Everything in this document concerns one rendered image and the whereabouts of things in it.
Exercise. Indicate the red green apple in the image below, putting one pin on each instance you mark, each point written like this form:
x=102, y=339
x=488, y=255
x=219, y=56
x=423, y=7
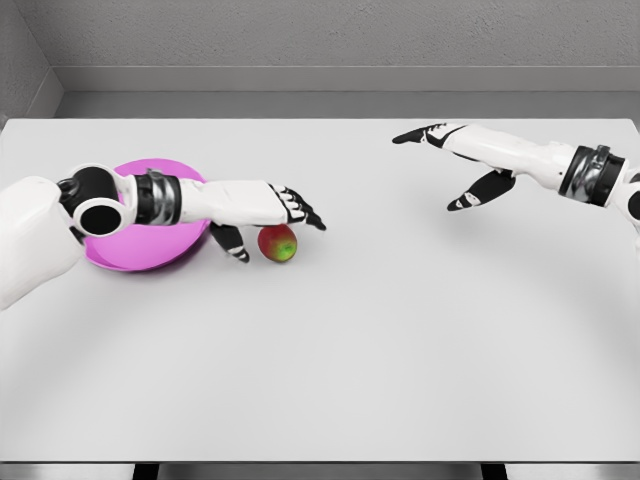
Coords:
x=277, y=243

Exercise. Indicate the pink plate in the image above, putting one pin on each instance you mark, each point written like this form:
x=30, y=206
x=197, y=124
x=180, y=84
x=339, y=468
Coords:
x=145, y=245

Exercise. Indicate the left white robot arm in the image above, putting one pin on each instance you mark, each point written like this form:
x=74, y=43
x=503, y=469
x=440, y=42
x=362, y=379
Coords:
x=35, y=235

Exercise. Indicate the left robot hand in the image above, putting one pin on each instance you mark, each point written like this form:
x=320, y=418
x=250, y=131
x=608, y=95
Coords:
x=250, y=202

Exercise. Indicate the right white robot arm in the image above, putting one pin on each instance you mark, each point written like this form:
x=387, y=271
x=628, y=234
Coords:
x=575, y=165

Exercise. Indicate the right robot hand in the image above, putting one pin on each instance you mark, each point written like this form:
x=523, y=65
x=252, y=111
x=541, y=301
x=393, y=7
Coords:
x=475, y=145

